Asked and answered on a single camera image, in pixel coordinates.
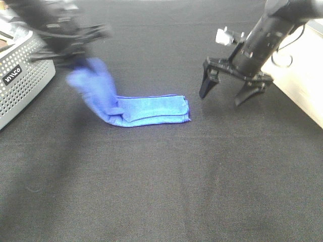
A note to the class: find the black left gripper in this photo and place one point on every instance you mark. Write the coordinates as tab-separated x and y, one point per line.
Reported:
65	40

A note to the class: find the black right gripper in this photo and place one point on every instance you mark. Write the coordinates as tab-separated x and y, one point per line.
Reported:
254	83

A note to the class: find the blue microfibre towel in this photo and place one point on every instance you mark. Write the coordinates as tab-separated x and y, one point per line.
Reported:
97	88

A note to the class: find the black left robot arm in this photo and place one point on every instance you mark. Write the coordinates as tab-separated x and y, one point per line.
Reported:
21	8

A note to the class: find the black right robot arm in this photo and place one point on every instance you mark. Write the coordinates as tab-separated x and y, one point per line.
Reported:
279	19

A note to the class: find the grey perforated laundry basket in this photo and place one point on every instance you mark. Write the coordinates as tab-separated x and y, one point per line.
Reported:
22	80

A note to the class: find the white plastic storage box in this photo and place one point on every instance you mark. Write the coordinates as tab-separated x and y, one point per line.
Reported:
297	70

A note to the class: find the grey towel in basket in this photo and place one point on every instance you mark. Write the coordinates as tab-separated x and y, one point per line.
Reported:
14	26

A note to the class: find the brown and yellow folded cloths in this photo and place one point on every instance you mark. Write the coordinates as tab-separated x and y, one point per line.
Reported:
7	41

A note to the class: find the black table cover cloth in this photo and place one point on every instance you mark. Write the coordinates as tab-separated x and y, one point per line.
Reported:
247	173

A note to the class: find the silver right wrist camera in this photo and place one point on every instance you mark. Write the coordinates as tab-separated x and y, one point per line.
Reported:
227	37

